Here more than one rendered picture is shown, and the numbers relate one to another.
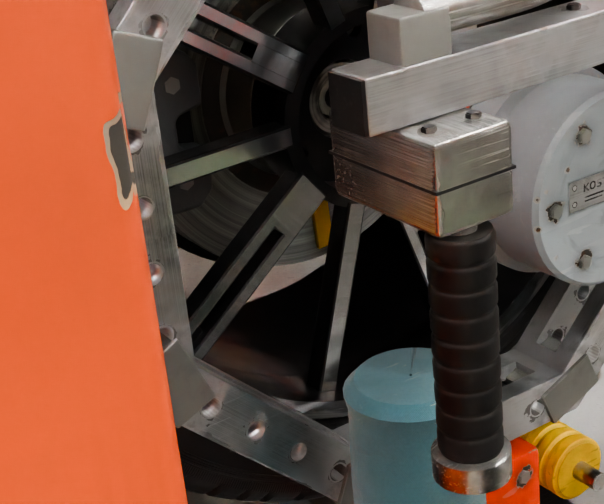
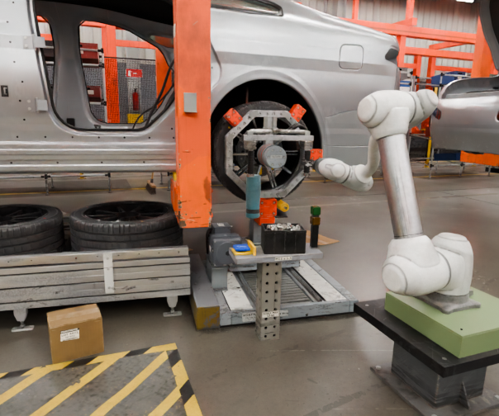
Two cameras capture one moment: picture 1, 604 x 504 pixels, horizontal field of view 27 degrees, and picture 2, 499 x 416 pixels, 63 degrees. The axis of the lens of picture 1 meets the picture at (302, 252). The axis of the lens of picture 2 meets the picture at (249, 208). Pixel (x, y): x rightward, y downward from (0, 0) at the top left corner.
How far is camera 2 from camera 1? 1.79 m
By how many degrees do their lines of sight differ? 19
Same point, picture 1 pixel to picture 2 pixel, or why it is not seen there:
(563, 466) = (282, 205)
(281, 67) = not seen: hidden behind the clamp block
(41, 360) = (204, 128)
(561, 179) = (269, 153)
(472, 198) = (251, 147)
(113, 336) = (207, 129)
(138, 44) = (231, 134)
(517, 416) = (274, 194)
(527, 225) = (265, 158)
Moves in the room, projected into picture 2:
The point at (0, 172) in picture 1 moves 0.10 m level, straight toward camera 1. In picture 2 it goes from (204, 119) to (201, 119)
